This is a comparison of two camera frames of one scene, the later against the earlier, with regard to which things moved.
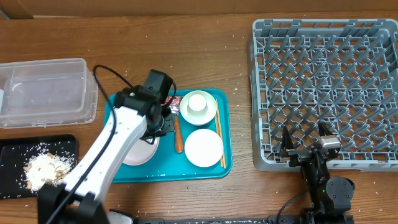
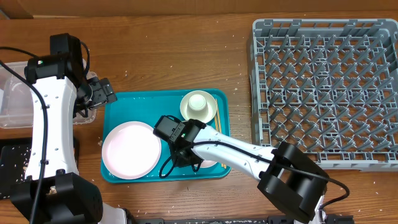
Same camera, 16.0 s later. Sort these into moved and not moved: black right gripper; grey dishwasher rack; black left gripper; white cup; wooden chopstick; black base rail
Moved: black right gripper; black left gripper
Not moved: wooden chopstick; white cup; grey dishwasher rack; black base rail
